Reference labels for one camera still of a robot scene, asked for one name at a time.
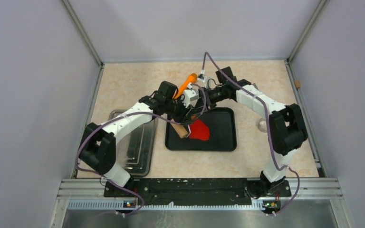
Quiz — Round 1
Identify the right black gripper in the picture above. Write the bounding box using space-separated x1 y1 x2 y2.
193 85 227 115

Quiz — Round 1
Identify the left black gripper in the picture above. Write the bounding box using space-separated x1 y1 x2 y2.
164 95 193 125

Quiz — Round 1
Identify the red dough piece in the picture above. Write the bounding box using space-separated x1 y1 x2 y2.
189 119 210 141

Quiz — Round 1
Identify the black baking tray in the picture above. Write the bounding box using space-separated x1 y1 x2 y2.
164 107 237 152

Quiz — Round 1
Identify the wooden rolling pin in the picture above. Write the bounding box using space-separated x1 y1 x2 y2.
171 123 191 139

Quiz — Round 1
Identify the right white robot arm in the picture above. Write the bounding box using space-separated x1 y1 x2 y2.
206 66 308 197

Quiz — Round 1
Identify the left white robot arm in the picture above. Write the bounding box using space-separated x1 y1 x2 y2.
77 81 202 196

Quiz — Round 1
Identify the orange toy carrot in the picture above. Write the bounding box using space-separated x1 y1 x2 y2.
173 73 198 99

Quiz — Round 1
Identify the silver metal tray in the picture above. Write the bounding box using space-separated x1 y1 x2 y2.
100 120 157 178

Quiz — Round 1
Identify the small wooden block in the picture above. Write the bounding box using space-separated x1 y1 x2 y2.
294 80 301 89

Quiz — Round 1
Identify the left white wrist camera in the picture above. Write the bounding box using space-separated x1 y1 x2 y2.
181 89 199 108

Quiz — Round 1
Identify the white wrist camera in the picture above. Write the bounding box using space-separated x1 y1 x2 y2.
181 89 199 108
197 70 212 89

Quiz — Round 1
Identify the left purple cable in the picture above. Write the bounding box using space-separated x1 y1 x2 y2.
75 83 208 216

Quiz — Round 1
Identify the purple cable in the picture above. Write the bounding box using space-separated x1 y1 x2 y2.
75 83 208 216
202 52 300 215

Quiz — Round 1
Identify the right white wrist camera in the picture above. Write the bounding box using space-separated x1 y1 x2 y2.
197 70 212 89

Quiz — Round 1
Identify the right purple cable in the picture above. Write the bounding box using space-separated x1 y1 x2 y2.
202 52 300 215

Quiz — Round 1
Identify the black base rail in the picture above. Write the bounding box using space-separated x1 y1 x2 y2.
104 178 292 206

